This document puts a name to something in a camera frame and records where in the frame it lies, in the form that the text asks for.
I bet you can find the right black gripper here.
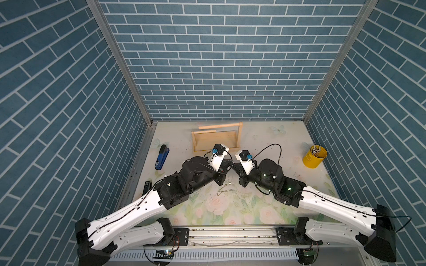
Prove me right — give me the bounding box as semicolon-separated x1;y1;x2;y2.
230;162;275;194

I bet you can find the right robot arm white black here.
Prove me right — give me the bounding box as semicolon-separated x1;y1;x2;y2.
232;158;397;263

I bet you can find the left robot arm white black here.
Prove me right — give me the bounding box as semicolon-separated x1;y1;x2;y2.
75;156;233;266

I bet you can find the wooden jewelry display stand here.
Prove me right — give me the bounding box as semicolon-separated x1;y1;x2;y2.
191;122;244;153

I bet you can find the floral table mat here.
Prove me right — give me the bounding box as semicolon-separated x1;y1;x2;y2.
134;121;338;226

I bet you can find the blue stapler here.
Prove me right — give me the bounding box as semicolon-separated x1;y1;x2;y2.
155;144;170;170

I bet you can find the black stapler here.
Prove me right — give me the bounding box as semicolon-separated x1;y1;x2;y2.
142;181;153;196

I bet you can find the yellow cup with pens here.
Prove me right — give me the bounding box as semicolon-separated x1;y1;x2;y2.
302;145;328;169

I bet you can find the left green circuit board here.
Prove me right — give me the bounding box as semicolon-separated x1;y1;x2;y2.
153;250;174;260

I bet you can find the green circuit board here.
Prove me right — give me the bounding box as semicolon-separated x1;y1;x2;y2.
302;249;317;257
153;250;174;260

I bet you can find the right green circuit board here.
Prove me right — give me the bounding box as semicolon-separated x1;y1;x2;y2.
302;249;317;257

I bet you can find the thin silver chain necklace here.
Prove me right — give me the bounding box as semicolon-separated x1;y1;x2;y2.
216;184;237;197

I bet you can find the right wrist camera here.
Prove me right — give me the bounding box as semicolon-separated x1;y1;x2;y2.
235;150;256;175

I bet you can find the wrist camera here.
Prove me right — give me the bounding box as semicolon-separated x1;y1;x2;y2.
235;150;256;175
208;144;229;171

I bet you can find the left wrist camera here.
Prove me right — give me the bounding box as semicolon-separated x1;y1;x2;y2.
208;144;229;171

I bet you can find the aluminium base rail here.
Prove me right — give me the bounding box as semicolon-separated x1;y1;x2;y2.
94;225;370;250

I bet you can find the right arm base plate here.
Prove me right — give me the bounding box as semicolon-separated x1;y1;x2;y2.
275;227;323;246

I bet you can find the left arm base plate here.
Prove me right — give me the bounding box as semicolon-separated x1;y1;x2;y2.
146;227;190;247

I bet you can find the white slotted cable duct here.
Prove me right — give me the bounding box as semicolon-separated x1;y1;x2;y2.
110;248;299;263

